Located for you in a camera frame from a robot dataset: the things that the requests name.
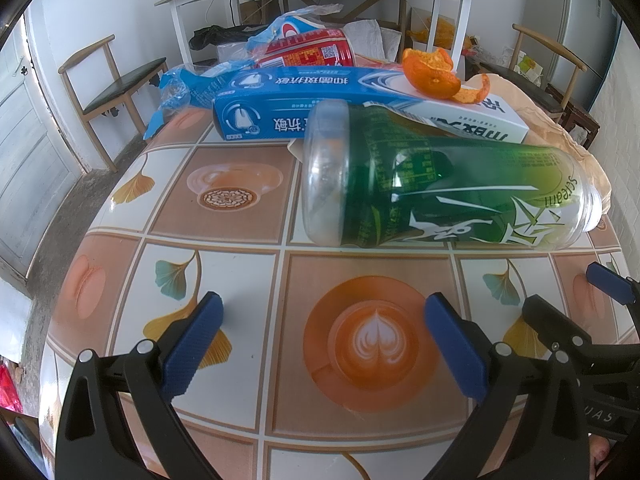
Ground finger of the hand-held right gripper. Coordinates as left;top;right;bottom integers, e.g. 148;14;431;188
522;294;595;361
586;261;640;318

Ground white mattress blue edge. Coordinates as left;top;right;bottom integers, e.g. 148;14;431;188
587;20;640;271

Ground white refrigerator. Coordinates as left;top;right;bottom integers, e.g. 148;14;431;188
545;0;623;81

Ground blue clear plastic bag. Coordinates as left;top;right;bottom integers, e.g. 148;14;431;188
142;4;345;141

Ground wooden chair black seat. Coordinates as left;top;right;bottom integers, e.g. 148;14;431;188
58;35;168;171
511;23;586;111

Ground black cloth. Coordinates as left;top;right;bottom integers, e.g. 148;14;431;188
190;25;273;52

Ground large orange peel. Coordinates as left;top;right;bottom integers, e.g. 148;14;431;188
401;47;461;99

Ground blue white toothpaste box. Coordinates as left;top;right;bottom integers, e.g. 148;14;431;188
212;66;531;145

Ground small curled orange peel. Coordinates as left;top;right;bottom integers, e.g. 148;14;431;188
450;74;491;105

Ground orange plastic bag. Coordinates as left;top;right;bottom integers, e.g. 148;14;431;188
410;15;456;46

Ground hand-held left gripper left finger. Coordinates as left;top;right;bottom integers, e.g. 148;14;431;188
55;291;225;480

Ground person's right hand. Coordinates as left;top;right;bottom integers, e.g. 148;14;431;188
589;436;613;478

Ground red bag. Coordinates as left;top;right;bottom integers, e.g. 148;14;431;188
0;362;23;413

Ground white printed bag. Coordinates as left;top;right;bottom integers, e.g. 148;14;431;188
515;50;546;86

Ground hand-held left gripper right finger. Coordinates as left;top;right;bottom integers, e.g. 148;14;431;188
424;292;593;480

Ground white plastic bag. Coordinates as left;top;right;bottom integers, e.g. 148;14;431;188
342;19;403;58

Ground white panelled door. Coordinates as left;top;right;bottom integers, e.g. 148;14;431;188
0;15;83;281

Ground brown cardboard box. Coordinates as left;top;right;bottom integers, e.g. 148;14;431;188
239;0;278;26

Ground green plastic bottle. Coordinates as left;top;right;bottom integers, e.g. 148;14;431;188
302;100;603;252

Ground red printed can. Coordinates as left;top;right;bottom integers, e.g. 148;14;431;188
255;29;357;69

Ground dark wooden stool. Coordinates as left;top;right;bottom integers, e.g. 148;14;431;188
545;84;601;150

